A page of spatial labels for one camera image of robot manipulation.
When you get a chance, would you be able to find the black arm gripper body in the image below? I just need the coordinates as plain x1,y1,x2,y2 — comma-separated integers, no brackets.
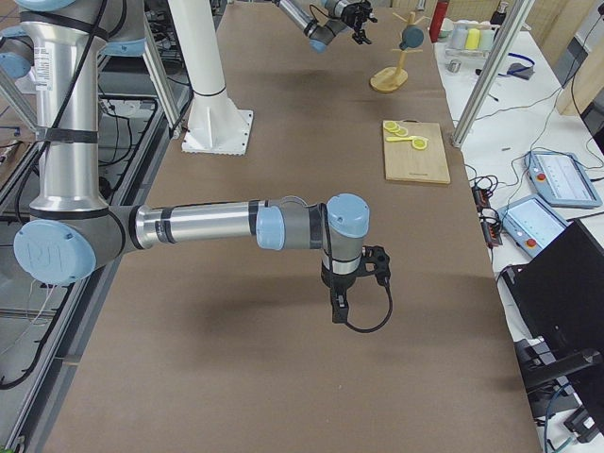
321,266,362,324

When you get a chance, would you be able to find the yellow cup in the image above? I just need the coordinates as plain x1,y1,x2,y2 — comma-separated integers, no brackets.
464,27,480,51

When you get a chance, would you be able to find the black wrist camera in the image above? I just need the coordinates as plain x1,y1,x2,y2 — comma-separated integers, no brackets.
361,245,391,287

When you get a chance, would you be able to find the red bottle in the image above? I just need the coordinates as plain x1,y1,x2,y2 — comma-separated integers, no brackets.
429,0,449,43

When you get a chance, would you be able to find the wooden mug tree rack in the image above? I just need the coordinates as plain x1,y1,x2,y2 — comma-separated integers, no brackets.
369,11,426,93

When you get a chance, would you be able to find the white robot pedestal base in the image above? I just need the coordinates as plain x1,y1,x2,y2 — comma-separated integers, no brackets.
169,0,253,156

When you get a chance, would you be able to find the lemon slice toy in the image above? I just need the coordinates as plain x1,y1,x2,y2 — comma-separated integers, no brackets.
383,121,400,132

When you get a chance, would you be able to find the small steel cup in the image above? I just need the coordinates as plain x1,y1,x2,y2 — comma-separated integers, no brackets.
446,59,461,74

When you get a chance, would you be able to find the aluminium frame post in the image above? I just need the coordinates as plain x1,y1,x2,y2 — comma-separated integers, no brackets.
451,0,535,148

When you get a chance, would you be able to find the blue teach pendant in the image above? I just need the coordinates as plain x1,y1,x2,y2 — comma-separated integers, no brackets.
497,194,569,258
525,151,602,209

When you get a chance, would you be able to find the bamboo cutting board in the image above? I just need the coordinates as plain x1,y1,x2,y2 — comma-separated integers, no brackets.
382,120,450,184

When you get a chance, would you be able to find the blue teach pendant near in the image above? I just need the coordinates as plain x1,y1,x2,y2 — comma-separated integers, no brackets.
497,194,569,258

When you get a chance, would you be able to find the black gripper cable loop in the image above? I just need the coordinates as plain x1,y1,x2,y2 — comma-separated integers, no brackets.
342,277,394,333

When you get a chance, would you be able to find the grey cup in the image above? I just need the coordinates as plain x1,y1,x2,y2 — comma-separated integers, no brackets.
449,24,468,50

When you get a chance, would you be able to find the blue teach pendant far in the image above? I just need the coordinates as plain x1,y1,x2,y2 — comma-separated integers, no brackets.
525,151,602,209

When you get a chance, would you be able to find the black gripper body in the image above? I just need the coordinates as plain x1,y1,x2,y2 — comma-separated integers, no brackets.
340,0,371,29

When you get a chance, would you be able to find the black monitor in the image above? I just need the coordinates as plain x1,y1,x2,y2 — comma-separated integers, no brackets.
502,220,603,429

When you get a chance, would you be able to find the yellow plastic toy knife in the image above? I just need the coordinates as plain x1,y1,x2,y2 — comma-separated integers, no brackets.
385,136,418,143

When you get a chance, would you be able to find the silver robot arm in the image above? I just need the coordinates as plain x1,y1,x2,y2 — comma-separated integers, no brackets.
13,1,390,325
273,0,378,53

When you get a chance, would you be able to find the dark teal HOME mug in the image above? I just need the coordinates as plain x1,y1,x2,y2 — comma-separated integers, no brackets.
399,25,425,51

